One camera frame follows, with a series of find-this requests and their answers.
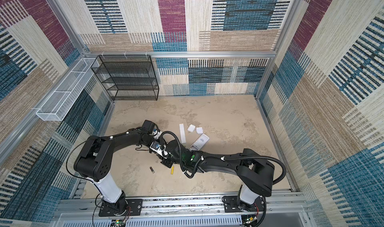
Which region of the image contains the white remote control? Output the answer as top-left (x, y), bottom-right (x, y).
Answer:
top-left (190, 134), bottom-right (210, 151)

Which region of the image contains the long white battery cover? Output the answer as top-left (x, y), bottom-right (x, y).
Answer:
top-left (179, 123), bottom-right (187, 143)

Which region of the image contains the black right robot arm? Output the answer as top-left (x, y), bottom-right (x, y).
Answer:
top-left (154, 140), bottom-right (287, 205)

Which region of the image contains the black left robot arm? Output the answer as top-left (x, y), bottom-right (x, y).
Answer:
top-left (74, 120), bottom-right (159, 205)

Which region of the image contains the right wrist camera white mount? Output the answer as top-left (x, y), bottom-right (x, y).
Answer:
top-left (149, 141), bottom-right (169, 159)

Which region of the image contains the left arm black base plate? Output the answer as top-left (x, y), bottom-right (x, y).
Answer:
top-left (99, 199), bottom-right (143, 217)

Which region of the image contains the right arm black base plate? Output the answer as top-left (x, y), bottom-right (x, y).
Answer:
top-left (222, 196), bottom-right (266, 213)

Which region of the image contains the black wire mesh shelf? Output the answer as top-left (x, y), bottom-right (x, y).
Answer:
top-left (91, 55), bottom-right (160, 101)

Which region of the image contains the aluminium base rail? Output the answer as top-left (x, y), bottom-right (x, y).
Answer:
top-left (50, 190), bottom-right (316, 227)

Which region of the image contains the white wire mesh basket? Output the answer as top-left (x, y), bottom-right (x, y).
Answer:
top-left (36, 58), bottom-right (96, 121)

